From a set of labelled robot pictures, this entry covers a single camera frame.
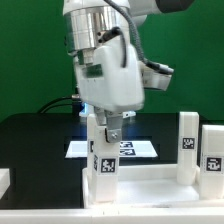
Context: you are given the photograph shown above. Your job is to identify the black cables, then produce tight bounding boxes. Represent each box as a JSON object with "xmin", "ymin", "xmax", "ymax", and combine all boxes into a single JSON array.
[{"xmin": 37, "ymin": 93, "xmax": 82, "ymax": 114}]

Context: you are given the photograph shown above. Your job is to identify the marker tag sheet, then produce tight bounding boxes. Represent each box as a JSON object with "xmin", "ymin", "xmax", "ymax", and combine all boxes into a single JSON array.
[{"xmin": 65, "ymin": 141, "xmax": 158, "ymax": 158}]

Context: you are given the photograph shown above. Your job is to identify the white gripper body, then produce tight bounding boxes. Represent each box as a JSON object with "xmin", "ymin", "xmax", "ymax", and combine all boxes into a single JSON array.
[{"xmin": 73, "ymin": 43, "xmax": 144, "ymax": 112}]

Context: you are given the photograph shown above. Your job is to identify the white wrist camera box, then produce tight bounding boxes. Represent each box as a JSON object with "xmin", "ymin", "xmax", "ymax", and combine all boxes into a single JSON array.
[{"xmin": 139, "ymin": 62, "xmax": 174, "ymax": 91}]

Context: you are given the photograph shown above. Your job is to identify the white front rail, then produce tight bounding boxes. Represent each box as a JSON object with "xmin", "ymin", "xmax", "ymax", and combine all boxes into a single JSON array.
[{"xmin": 0, "ymin": 208, "xmax": 224, "ymax": 224}]

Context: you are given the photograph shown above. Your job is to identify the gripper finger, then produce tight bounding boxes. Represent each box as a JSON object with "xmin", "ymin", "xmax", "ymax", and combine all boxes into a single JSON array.
[
  {"xmin": 105, "ymin": 111, "xmax": 123, "ymax": 143},
  {"xmin": 94, "ymin": 107, "xmax": 106, "ymax": 126}
]

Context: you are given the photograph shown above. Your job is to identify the white block left edge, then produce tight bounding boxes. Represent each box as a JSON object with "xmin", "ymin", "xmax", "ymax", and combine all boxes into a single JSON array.
[{"xmin": 0, "ymin": 169, "xmax": 10, "ymax": 199}]

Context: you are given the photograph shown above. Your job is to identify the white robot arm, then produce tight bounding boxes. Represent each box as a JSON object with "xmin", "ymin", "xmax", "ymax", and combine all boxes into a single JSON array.
[{"xmin": 63, "ymin": 0, "xmax": 195, "ymax": 143}]

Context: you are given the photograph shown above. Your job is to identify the white desk top tray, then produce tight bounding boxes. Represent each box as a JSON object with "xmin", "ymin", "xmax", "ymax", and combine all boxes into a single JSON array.
[{"xmin": 82, "ymin": 164, "xmax": 224, "ymax": 209}]

